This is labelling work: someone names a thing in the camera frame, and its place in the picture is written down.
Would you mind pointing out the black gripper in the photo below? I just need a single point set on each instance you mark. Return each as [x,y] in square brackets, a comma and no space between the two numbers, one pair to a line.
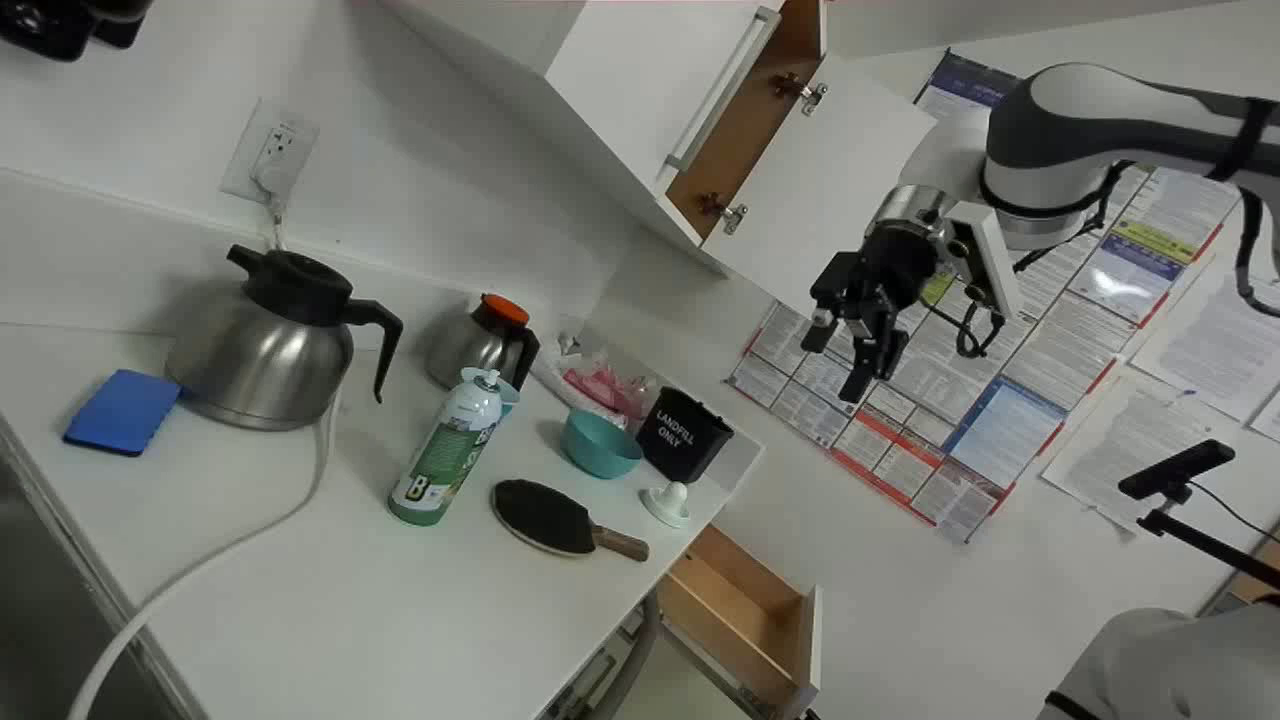
[902,266]

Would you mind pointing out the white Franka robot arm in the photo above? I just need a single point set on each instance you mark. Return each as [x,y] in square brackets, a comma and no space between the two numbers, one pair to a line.
[1105,123]

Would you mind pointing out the black camera on tripod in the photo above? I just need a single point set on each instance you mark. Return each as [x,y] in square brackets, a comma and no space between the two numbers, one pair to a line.
[1174,469]

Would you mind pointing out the blue sponge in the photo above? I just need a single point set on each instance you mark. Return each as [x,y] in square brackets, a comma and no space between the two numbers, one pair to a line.
[121,415]

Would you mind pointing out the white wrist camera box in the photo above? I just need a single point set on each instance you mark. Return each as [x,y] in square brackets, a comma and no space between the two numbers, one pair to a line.
[990,261]

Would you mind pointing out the teal bowl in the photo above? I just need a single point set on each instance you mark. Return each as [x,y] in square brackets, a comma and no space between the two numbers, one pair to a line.
[598,446]

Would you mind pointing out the small steel carafe orange lid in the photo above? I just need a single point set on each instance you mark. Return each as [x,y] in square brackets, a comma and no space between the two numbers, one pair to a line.
[464,350]

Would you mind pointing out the open wooden drawer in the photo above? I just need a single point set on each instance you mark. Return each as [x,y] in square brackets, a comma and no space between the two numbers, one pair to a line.
[734,614]

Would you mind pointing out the large coloured wall poster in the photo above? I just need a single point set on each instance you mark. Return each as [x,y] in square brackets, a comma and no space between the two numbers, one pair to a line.
[934,452]

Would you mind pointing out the large steel carafe black lid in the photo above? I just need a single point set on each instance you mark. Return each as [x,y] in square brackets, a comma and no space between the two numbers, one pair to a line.
[263,361]

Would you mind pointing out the small white plastic cap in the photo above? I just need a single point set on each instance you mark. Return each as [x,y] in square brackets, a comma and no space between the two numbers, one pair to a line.
[667,501]

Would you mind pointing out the plain white cabinet door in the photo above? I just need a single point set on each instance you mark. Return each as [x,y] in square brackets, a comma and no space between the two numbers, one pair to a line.
[642,83]

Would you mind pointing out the white wall cabinet wooden inside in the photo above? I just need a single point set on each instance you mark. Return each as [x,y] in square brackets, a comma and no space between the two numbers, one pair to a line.
[464,25]

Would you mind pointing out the white lower cabinet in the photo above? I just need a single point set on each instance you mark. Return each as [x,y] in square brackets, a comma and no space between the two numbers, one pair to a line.
[601,664]

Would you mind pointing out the white wall outlet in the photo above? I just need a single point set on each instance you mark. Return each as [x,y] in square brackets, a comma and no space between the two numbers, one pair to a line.
[264,142]

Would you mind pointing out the white printed paper sheet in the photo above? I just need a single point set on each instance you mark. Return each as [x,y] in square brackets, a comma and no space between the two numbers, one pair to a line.
[1214,346]
[1122,443]

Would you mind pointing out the steel sink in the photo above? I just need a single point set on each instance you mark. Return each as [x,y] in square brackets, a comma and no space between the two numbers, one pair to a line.
[43,602]

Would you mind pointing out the black square container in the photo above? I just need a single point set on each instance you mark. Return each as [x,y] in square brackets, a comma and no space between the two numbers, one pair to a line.
[681,436]

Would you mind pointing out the clear tub of pink packets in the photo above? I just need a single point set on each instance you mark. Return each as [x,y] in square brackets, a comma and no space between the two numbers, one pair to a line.
[604,384]

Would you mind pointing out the silver cabinet hinge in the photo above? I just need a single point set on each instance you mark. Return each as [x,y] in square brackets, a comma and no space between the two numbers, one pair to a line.
[803,91]
[725,212]

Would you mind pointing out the green soap bottle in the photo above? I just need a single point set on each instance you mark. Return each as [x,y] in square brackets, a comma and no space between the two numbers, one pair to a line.
[441,462]

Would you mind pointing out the black appliance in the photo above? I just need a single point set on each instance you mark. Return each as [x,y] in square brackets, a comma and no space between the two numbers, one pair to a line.
[44,25]

